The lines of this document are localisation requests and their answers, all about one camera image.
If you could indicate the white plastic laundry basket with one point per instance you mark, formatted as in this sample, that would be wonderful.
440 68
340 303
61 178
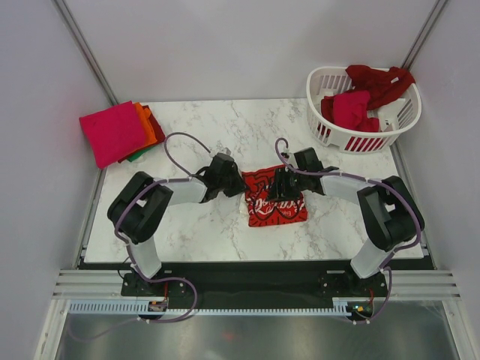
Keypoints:
395 118

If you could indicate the orange folded shirt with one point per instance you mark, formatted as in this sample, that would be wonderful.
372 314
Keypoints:
144 116

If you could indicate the green folded shirt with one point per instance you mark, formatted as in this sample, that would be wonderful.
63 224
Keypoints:
139 153

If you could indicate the magenta crumpled shirt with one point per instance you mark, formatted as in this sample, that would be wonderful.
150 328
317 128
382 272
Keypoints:
349 111

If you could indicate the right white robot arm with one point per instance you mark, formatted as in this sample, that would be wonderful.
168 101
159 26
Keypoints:
392 219

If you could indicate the aluminium frame rail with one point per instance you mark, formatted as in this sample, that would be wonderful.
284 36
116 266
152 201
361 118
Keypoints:
434 285

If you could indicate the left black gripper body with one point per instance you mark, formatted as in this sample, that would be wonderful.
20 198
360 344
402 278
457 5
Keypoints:
230 185

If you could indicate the dark red crumpled shirt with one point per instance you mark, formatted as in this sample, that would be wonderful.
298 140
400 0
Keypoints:
384 86

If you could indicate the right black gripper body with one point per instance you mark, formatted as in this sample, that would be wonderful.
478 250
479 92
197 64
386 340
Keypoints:
292 184

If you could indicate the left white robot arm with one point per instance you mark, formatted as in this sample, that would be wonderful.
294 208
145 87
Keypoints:
137 211

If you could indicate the white t shirt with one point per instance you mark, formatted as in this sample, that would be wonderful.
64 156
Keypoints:
264 213

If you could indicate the white slotted cable duct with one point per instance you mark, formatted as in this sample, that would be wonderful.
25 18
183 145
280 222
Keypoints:
149 308

